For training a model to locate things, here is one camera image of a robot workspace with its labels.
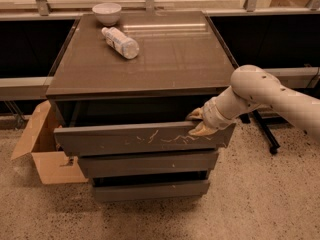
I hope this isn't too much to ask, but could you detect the clear plastic water bottle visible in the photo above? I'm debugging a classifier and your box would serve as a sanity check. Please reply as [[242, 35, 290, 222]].
[[101, 27, 139, 59]]

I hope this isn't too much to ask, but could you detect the black metal stand leg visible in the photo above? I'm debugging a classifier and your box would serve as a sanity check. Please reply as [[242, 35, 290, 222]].
[[240, 110, 281, 155]]

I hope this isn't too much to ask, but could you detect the grey middle drawer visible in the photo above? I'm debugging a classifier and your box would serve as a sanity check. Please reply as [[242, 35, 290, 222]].
[[78, 150, 218, 178]]

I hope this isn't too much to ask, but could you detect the open cardboard box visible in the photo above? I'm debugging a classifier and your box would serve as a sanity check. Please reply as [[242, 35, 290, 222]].
[[11, 101, 88, 185]]

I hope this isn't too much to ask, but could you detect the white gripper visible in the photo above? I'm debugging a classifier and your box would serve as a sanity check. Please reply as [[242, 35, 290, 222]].
[[186, 97, 234, 136]]

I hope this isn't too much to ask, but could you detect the grey bottom drawer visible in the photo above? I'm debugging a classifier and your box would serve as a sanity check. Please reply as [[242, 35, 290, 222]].
[[92, 180, 210, 202]]

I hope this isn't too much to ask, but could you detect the dark grey drawer cabinet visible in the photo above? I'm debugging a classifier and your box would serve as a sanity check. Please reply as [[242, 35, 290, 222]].
[[46, 12, 234, 189]]

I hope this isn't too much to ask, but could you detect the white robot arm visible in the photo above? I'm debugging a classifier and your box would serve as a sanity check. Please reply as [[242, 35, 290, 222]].
[[187, 65, 320, 141]]

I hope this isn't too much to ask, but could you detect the grey drawer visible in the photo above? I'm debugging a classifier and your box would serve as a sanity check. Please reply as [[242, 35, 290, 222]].
[[92, 180, 210, 202], [78, 150, 218, 178], [54, 121, 235, 156]]

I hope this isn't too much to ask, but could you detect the white ceramic bowl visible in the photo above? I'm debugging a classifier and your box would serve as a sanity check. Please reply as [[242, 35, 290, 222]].
[[92, 3, 122, 26]]

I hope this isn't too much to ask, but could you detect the grey top drawer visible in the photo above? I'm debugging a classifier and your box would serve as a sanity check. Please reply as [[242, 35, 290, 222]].
[[54, 121, 235, 156]]

